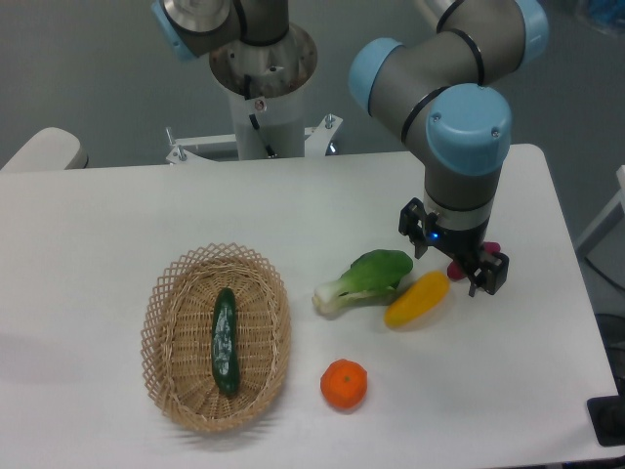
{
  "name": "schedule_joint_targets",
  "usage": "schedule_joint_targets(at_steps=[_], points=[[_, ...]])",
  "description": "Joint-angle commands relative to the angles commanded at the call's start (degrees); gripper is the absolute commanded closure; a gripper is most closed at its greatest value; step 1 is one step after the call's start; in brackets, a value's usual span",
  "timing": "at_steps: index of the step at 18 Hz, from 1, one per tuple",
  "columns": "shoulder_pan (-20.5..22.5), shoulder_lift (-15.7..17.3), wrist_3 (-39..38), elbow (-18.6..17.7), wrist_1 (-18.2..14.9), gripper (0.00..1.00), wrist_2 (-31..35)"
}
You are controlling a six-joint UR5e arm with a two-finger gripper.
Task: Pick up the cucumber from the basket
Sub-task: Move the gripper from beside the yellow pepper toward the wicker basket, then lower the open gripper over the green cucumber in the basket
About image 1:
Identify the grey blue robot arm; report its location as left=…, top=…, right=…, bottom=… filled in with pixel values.
left=151, top=1, right=549, bottom=294

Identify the white furniture frame right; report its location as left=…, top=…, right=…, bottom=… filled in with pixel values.
left=574, top=165, right=624, bottom=258

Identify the green cucumber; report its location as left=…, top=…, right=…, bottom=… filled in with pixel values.
left=210, top=287, right=240, bottom=397

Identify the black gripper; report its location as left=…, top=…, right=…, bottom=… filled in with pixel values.
left=398, top=197, right=510, bottom=297

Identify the orange tangerine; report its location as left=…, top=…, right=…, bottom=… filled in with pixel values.
left=320, top=359, right=368, bottom=410

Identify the black device at table edge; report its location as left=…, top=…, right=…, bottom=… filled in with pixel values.
left=587, top=395, right=624, bottom=448

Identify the blue bag top right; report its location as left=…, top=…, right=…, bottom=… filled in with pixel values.
left=576, top=0, right=624, bottom=35

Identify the white chair armrest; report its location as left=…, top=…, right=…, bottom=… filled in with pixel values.
left=1, top=127, right=89, bottom=174

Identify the green bok choy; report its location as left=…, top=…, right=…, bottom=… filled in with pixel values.
left=312, top=249, right=413, bottom=315

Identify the purple sweet potato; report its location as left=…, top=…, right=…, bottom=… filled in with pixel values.
left=446, top=241, right=501, bottom=281

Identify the yellow pepper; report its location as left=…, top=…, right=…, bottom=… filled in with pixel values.
left=384, top=271, right=449, bottom=328

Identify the oval wicker basket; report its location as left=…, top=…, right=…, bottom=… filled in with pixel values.
left=141, top=243, right=291, bottom=432

